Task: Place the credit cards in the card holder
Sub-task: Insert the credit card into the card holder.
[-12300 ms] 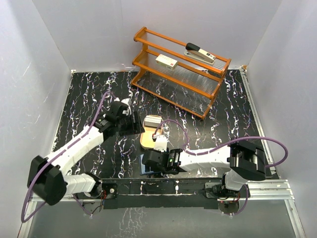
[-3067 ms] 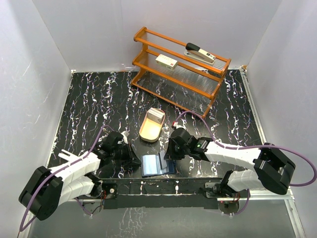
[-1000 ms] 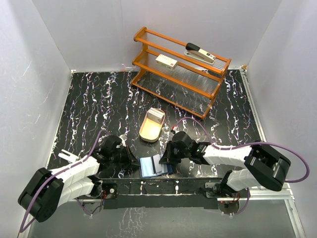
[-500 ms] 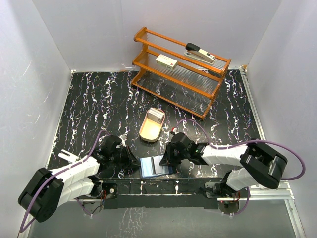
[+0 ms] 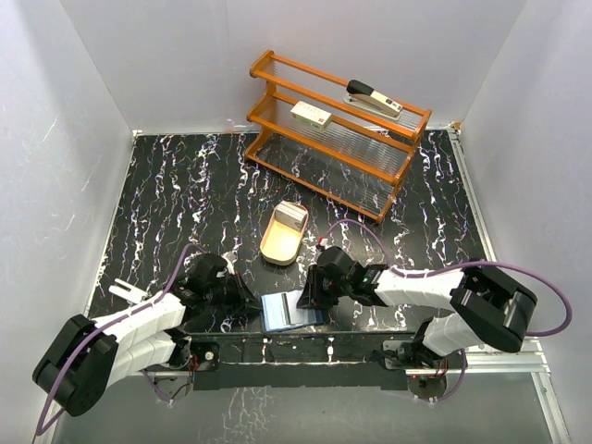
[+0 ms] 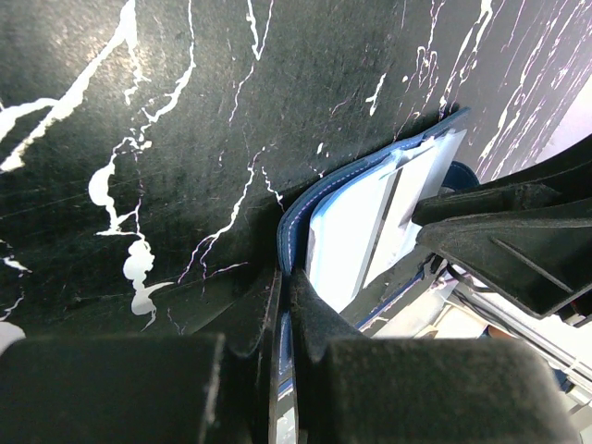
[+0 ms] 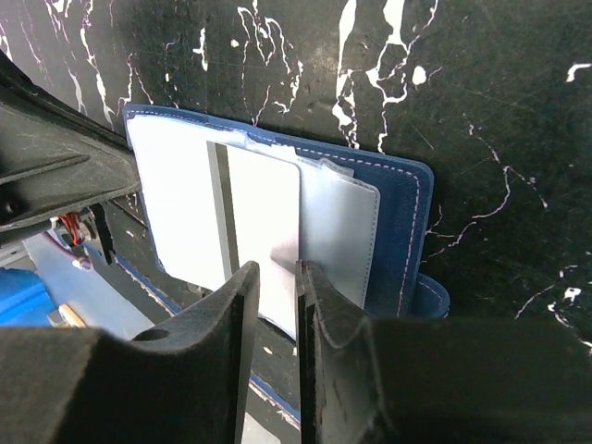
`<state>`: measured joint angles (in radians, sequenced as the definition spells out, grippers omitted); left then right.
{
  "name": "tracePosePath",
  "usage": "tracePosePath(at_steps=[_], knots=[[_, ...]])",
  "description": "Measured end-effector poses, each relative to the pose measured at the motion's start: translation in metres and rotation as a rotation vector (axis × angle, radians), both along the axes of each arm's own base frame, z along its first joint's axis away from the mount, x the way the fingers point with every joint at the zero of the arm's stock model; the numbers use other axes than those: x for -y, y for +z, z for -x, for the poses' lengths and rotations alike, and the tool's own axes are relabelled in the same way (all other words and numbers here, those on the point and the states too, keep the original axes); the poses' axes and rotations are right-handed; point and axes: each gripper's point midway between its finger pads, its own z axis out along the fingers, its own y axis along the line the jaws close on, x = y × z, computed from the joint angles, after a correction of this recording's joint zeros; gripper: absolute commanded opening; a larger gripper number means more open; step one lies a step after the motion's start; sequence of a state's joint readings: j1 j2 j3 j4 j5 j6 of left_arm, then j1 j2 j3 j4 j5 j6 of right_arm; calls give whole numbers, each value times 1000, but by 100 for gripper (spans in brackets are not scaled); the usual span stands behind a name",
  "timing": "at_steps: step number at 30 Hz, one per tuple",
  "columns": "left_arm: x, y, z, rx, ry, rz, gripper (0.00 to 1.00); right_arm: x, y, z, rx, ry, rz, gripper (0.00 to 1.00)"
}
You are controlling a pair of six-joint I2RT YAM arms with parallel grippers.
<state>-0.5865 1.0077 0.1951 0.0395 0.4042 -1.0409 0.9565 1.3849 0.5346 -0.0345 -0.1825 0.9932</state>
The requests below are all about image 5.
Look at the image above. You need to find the stack of credit cards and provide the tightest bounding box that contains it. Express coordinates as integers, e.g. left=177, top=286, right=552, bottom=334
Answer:
left=274, top=202, right=308, bottom=231

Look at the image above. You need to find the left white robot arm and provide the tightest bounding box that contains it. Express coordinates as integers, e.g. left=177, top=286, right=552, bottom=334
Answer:
left=32, top=253, right=263, bottom=416

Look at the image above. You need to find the black and beige stapler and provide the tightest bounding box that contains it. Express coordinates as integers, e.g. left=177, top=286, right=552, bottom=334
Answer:
left=344, top=80, right=403, bottom=121

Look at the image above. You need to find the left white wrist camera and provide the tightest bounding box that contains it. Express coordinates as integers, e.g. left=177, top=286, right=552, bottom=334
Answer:
left=216, top=260, right=235, bottom=278

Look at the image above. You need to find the white staples box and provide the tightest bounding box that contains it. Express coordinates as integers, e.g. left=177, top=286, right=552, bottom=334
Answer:
left=290, top=101, right=333, bottom=131

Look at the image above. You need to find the blue card holder wallet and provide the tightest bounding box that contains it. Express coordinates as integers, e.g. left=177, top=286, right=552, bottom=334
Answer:
left=261, top=289, right=323, bottom=332

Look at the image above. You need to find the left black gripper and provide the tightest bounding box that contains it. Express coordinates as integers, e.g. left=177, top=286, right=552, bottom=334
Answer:
left=205, top=269, right=264, bottom=317

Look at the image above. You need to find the aluminium frame rail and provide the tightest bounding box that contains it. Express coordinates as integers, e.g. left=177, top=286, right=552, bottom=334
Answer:
left=446, top=122, right=571, bottom=444

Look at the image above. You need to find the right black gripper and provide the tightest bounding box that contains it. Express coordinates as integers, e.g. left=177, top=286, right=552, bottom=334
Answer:
left=298, top=265, right=352, bottom=308

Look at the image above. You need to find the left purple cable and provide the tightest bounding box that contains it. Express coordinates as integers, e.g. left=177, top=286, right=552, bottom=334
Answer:
left=32, top=242, right=209, bottom=438

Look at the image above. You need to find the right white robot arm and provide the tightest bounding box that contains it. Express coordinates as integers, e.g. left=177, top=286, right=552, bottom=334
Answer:
left=297, top=246, right=537, bottom=368

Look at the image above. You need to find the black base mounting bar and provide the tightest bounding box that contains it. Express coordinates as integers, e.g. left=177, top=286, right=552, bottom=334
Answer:
left=187, top=331, right=468, bottom=392

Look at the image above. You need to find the orange wooden three-tier rack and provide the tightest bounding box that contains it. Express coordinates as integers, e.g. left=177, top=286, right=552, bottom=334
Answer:
left=245, top=50, right=432, bottom=222

